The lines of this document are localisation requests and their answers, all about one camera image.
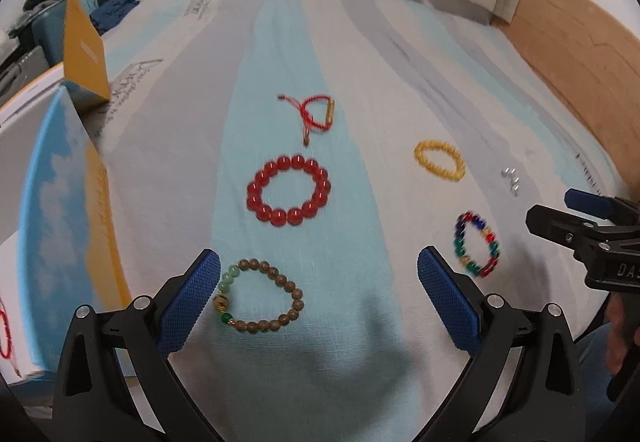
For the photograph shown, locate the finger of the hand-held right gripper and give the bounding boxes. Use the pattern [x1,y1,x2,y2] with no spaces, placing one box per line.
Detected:
[525,204,608,257]
[564,188,640,229]

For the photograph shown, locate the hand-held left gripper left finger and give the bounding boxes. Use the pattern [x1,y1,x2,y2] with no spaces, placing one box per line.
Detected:
[52,248,222,442]

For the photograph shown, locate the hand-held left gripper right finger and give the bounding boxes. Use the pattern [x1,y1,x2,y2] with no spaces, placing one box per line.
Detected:
[417,245,586,442]

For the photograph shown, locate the multicolour bead bracelet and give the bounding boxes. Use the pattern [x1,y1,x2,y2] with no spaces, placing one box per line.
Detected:
[452,211,502,279]

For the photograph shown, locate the wooden bead bracelet green beads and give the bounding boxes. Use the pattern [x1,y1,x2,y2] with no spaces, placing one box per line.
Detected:
[212,258,304,330]

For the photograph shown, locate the yellow bead bracelet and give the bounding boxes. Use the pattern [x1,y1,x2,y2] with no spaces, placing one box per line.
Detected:
[413,140,467,182]

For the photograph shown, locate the sky print gift box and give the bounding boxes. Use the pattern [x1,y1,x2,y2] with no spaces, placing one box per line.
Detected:
[0,62,134,385]

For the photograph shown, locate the large red bead bracelet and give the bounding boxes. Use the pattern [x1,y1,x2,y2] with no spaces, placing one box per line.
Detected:
[246,154,333,226]

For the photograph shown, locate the red cord bracelet gold tube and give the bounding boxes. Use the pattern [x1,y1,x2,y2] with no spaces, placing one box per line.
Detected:
[277,93,336,145]

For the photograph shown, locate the person's right hand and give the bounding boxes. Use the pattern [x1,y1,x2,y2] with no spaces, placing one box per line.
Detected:
[604,294,640,375]

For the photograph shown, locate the cluster of silver beads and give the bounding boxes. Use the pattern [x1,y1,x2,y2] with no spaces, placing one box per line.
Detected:
[500,166,522,197]

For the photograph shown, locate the person's leg in jeans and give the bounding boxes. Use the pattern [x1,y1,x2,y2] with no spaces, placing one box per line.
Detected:
[574,326,615,423]

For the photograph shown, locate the striped bed sheet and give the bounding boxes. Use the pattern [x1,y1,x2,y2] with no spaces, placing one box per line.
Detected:
[75,0,632,442]

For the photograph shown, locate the yellow box lid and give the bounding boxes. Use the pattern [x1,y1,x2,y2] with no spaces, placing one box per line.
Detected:
[62,0,111,111]

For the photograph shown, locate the grey box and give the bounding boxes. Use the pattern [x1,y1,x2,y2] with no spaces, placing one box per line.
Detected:
[0,44,52,107]

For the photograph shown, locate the dark blue clothing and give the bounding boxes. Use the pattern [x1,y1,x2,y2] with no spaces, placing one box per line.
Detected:
[90,0,139,36]

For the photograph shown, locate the teal suitcase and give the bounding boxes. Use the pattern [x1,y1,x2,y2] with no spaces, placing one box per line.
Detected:
[29,3,69,69]

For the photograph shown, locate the thin red string bracelet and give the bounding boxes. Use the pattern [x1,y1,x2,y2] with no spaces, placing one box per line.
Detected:
[0,307,19,366]

